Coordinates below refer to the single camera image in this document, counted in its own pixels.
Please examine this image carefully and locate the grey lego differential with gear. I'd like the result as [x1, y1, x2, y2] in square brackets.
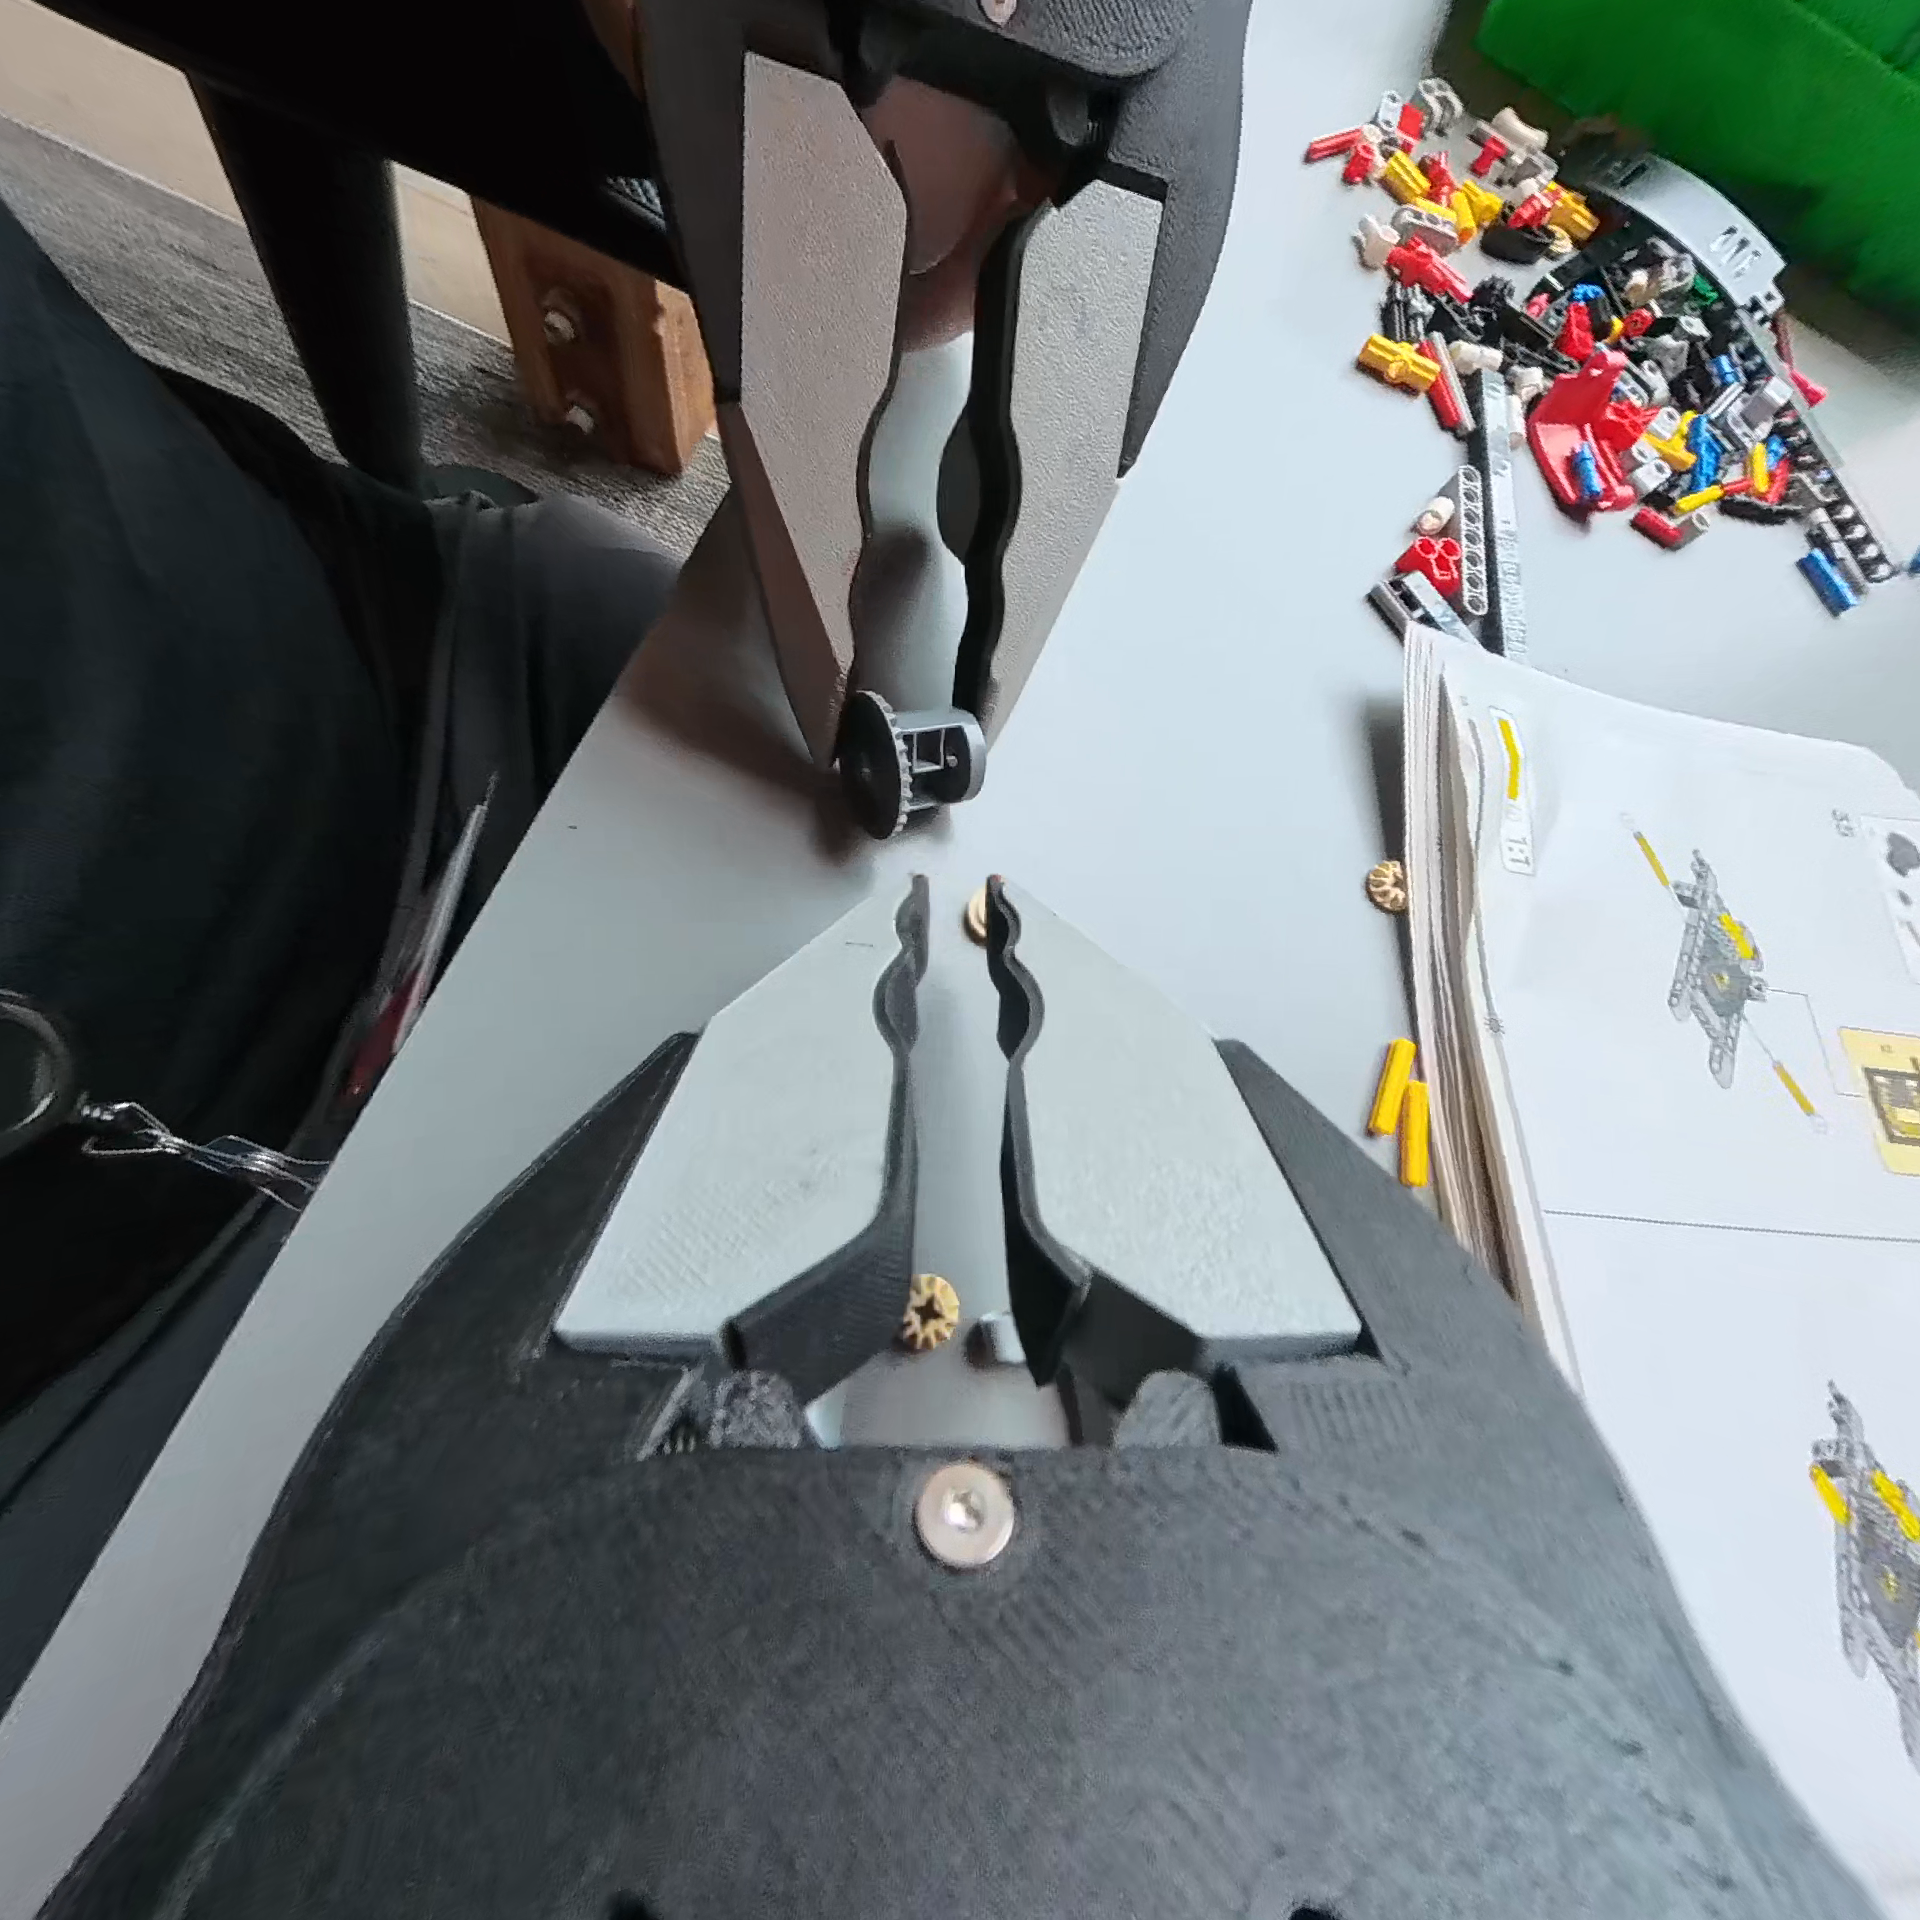
[832, 690, 992, 840]

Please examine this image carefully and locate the pile of loose lego pieces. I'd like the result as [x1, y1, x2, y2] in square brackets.
[1304, 76, 1920, 663]

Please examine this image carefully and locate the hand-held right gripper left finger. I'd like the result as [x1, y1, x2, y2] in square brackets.
[551, 873, 936, 1408]

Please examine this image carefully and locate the person's left hand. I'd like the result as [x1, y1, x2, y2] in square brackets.
[900, 134, 1057, 358]

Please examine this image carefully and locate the lego instruction booklet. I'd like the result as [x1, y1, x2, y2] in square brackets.
[1402, 622, 1920, 1864]

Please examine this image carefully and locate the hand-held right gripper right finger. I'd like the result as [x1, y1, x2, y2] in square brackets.
[983, 873, 1370, 1396]

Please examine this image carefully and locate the red white card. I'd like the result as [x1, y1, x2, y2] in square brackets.
[336, 774, 506, 1114]

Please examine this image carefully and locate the black metal table frame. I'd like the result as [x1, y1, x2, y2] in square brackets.
[83, 0, 671, 490]

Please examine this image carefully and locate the red lego seat piece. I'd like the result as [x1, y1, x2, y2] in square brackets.
[1527, 352, 1644, 520]

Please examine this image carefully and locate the green box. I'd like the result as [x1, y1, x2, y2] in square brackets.
[1470, 0, 1920, 310]

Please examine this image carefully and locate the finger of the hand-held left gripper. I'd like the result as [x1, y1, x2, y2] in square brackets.
[718, 48, 912, 771]
[936, 175, 1172, 736]

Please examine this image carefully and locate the dark grey curved lego panel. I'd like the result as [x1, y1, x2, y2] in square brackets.
[1575, 151, 1794, 319]

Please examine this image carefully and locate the person's dark clothed lap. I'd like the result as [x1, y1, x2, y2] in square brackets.
[0, 194, 683, 1518]

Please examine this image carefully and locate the black key ring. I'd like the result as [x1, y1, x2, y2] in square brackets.
[0, 991, 84, 1163]

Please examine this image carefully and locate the wooden table leg with bolts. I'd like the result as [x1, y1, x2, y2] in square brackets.
[471, 194, 714, 482]

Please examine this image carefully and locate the metal lanyard clip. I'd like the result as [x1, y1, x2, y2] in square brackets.
[75, 1103, 326, 1210]

